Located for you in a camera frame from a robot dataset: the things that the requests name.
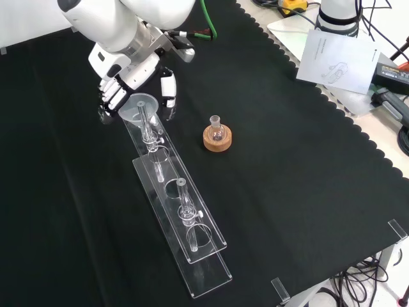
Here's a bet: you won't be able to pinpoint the clear acrylic funnel stand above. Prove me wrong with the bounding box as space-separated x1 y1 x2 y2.
122 101 233 300

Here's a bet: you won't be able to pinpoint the yellow stop button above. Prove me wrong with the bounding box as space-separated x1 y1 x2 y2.
277 0 309 17

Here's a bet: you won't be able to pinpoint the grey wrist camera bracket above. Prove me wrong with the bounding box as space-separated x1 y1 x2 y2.
155 26 196 63

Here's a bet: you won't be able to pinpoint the black bench cloth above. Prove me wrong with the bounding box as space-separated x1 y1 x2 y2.
0 0 409 307

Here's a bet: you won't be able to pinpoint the black floor cable bundle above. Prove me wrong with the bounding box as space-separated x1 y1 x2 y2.
330 254 390 306

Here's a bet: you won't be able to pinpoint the translucent plastic funnel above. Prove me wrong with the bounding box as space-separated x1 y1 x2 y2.
117 93 159 128

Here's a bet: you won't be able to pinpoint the black cables beside robot base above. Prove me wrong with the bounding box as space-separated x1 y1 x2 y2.
353 0 409 61

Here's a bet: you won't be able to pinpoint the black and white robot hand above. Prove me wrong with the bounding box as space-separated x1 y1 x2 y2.
88 43 178 125

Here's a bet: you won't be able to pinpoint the black cable with white connector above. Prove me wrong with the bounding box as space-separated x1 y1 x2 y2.
164 29 212 41

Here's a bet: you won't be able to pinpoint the grey bench leg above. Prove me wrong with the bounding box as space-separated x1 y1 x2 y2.
379 242 398 278

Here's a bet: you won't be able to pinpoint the glass round-bottom flask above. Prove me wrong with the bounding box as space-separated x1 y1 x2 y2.
209 114 226 143

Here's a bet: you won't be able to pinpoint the pale board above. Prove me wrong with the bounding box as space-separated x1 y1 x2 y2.
266 15 384 118

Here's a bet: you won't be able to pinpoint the white printed paper sheet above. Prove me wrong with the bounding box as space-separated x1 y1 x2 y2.
295 29 382 95

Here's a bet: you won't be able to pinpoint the green cable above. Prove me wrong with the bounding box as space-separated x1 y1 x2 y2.
199 0 219 41

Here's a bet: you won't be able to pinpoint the grey black power plug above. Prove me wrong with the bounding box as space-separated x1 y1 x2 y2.
369 84 409 125

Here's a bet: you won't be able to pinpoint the black power adapter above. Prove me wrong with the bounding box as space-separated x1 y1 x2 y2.
371 60 409 86

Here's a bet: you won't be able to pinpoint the cork ring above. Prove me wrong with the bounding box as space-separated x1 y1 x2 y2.
203 123 233 154

